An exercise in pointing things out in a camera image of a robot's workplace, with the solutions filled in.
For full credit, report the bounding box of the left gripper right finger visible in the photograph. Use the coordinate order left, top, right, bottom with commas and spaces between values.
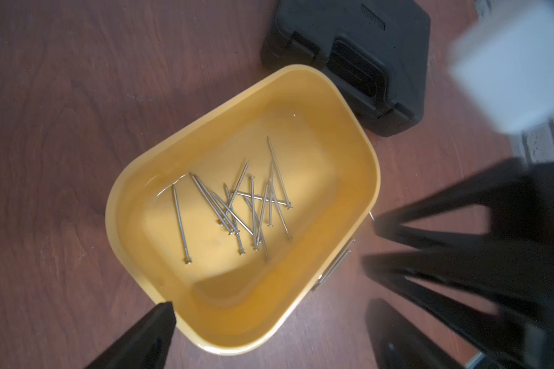
365, 298, 462, 368

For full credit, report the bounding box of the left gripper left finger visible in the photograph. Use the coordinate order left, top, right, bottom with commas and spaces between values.
87, 301, 176, 368

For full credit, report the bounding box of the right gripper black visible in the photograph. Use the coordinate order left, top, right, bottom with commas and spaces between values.
361, 158, 554, 368

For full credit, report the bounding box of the yellow plastic storage box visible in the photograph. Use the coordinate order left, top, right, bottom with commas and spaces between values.
106, 65, 381, 356

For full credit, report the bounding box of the steel nail bundle nail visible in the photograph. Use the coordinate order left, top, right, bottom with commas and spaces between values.
311, 249, 352, 292

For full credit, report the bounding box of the black plastic tool case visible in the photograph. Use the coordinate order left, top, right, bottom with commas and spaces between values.
261, 1, 431, 137

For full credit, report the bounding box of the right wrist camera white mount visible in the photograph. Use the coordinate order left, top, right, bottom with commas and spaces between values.
449, 1, 554, 135

